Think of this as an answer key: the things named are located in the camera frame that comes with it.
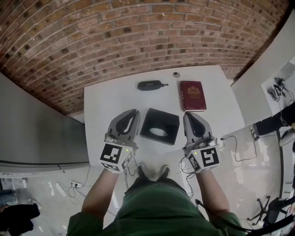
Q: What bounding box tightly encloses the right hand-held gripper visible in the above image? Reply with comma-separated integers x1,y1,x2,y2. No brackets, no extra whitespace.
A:
182,112,221,173

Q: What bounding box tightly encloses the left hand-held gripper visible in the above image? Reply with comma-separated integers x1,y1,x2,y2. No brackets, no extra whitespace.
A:
99,109,142,174

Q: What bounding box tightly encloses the black box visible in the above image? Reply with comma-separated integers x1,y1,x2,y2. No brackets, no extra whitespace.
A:
139,107,180,146

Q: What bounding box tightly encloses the person's right forearm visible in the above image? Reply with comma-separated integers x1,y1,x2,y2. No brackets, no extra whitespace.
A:
195,169,231,214

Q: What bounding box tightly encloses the person's left forearm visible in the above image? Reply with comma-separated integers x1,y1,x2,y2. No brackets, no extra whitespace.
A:
81,168,120,216

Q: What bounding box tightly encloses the red hardcover book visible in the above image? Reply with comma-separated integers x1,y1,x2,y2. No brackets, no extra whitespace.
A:
179,80,207,113

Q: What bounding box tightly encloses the person's left shoe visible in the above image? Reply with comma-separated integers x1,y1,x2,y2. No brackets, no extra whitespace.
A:
136,164,148,180

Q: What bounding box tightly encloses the person's shoe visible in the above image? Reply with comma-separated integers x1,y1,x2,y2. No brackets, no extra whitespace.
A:
159,165,171,180
136,164,148,180

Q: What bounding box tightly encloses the black glasses case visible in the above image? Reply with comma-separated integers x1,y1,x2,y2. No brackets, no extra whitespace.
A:
137,80,169,92

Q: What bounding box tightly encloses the person's right shoe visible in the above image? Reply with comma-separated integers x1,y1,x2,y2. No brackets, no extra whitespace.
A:
159,165,171,180

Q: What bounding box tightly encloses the tall white cabinet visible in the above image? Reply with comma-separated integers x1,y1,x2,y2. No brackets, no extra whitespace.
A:
231,27,295,126

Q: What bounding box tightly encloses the person's green clothing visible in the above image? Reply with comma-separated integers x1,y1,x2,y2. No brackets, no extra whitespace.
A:
66,177,247,236

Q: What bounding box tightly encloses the large grey cabinet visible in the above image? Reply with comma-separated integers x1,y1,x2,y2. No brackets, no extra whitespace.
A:
0,71,90,173

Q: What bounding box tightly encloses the black office chair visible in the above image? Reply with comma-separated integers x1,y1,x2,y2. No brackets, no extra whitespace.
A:
246,195,295,231

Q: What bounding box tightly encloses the black floor cable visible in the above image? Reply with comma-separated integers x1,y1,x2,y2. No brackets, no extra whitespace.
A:
220,135,258,162

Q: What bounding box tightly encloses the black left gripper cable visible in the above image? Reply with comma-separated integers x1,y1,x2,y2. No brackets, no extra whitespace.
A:
123,161,138,192

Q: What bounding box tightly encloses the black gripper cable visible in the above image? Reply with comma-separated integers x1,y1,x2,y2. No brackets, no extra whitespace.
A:
123,161,138,192
179,156,196,199

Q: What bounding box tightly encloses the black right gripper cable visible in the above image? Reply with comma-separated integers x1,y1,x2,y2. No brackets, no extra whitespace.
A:
179,156,196,199

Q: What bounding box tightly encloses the black head rig cable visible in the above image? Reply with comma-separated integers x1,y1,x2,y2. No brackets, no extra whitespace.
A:
195,199,295,232

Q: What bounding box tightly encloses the grey device with cables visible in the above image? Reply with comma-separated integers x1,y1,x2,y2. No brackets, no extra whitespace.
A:
267,77,288,102

